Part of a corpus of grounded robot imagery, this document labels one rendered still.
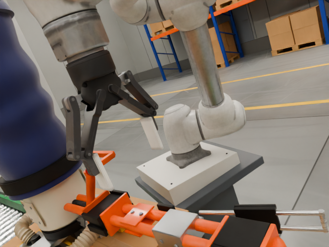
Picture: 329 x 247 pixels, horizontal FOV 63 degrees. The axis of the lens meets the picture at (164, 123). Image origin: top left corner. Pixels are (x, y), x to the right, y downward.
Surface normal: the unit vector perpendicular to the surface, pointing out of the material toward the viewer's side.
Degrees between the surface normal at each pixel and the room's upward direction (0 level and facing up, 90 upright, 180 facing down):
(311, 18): 90
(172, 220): 0
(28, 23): 90
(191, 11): 121
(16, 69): 83
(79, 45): 90
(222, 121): 112
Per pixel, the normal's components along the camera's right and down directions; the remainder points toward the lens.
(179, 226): -0.35, -0.90
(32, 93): 0.74, -0.42
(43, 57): 0.70, -0.05
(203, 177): 0.44, 0.11
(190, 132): -0.11, 0.25
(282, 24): -0.64, 0.44
